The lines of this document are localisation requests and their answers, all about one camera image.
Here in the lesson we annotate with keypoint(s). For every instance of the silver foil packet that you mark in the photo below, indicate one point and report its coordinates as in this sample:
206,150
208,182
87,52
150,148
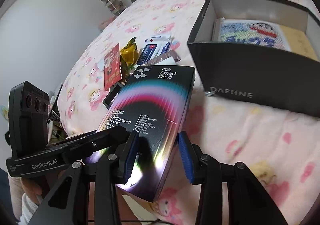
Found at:
163,57

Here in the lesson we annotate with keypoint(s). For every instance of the black Smart Devil box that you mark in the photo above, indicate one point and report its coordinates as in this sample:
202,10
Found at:
153,102

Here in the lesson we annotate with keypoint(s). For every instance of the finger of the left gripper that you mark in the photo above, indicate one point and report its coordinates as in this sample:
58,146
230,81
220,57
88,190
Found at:
85,146

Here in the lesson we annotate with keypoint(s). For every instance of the cartoon diamond painting pack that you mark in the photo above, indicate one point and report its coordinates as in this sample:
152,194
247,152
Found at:
251,32

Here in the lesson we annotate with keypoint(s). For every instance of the blue white wipes packet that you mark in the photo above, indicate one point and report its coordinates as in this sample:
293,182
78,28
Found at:
154,47

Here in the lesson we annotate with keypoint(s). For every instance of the person's left hand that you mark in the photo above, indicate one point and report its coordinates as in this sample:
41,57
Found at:
21,185

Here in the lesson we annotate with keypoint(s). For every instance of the small black open box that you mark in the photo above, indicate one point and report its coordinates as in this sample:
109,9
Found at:
114,91

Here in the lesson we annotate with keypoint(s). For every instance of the yellow crumpled wrapper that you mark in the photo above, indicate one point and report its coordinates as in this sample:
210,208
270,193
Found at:
129,54

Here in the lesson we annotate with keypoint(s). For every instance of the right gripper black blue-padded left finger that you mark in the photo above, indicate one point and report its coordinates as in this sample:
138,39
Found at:
67,202

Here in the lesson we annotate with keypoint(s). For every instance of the pink cartoon print bedsheet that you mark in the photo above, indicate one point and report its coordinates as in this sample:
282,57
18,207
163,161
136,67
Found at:
281,147

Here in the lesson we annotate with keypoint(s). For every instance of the flat brown cardboard box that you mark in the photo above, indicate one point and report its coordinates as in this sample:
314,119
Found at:
297,42

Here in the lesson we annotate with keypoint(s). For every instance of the black Daphne shoe box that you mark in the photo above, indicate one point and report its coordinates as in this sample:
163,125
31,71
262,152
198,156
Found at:
257,74

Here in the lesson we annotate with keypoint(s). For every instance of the red envelope card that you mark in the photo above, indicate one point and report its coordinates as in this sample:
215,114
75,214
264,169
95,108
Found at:
112,67

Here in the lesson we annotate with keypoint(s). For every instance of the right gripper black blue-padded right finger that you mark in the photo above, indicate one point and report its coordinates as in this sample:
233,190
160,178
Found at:
248,201

